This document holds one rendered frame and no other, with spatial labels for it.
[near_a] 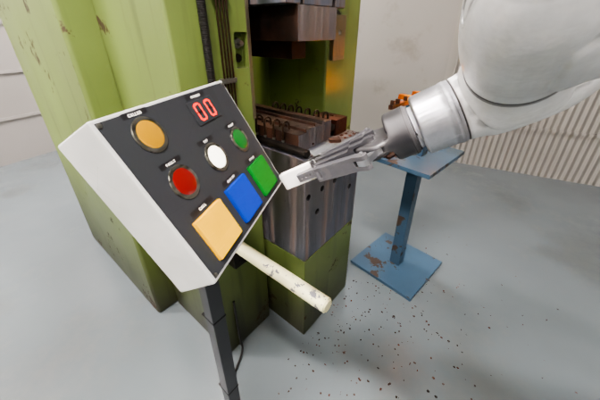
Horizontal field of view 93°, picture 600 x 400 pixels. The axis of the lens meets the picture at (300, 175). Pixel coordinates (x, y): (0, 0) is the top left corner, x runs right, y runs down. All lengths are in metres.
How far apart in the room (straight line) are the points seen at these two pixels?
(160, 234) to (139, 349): 1.26
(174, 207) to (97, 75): 0.83
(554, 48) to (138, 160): 0.45
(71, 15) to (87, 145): 0.79
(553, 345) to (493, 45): 1.75
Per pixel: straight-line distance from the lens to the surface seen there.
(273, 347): 1.53
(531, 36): 0.26
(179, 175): 0.47
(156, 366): 1.61
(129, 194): 0.45
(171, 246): 0.47
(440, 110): 0.41
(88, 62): 1.22
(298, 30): 0.92
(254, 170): 0.62
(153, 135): 0.48
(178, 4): 0.84
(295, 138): 0.98
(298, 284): 0.88
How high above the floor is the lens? 1.30
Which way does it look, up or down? 27 degrees down
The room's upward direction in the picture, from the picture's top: straight up
